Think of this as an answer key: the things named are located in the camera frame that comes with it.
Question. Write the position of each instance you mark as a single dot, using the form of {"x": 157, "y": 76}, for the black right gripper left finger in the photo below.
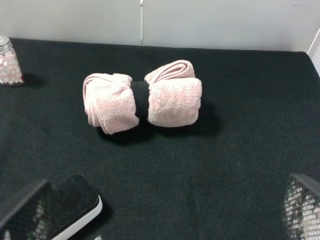
{"x": 28, "y": 214}

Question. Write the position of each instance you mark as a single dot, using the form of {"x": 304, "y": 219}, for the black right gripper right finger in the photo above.
{"x": 301, "y": 208}

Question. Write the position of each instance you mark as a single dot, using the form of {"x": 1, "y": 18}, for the jar of pink beads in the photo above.
{"x": 10, "y": 71}

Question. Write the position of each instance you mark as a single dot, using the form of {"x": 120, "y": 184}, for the black white phone-like device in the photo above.
{"x": 76, "y": 204}

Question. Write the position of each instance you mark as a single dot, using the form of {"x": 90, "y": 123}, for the black table cloth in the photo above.
{"x": 222, "y": 178}

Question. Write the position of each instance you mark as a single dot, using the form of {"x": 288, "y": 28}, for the black hair band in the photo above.
{"x": 141, "y": 94}

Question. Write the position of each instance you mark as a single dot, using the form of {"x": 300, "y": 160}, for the pink rolled towel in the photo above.
{"x": 174, "y": 98}

